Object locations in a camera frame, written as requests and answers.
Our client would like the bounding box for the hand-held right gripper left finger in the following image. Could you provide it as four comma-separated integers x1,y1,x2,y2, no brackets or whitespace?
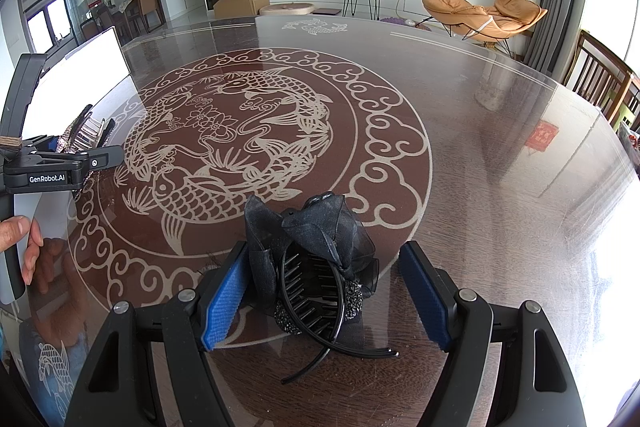
65,241,251,427

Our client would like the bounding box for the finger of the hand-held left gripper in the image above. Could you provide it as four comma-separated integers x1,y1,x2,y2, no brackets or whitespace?
75,145,124,180
22,134,68,152

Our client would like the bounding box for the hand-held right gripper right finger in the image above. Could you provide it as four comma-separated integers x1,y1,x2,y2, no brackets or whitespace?
399,239,587,427

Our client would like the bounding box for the rhinestone hair clip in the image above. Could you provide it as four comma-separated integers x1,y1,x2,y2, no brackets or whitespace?
52,105,118,200

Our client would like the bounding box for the white box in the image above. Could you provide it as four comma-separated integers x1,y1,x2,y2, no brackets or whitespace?
20,26,132,142

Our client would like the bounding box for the black bow hair clip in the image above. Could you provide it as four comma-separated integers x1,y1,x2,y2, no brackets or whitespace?
243,191,401,384

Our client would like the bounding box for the person's left hand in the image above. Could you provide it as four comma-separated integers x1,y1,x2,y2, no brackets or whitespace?
0,215,45,285

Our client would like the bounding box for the dining table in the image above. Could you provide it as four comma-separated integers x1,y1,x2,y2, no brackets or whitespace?
117,0,146,40

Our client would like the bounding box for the dining chair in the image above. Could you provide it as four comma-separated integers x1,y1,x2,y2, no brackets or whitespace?
135,0,166,32

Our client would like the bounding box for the cardboard box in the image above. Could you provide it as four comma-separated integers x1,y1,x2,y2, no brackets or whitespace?
213,0,271,18

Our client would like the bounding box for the beige pet bed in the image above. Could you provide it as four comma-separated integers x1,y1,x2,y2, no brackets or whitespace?
260,2,316,16

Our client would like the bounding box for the purple floor mat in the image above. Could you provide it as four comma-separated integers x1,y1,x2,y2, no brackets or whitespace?
380,17,431,30

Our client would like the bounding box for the wooden chair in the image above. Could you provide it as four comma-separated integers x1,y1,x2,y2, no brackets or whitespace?
562,29,640,128

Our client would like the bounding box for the orange rocking chair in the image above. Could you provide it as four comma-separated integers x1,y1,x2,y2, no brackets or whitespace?
421,0,549,58

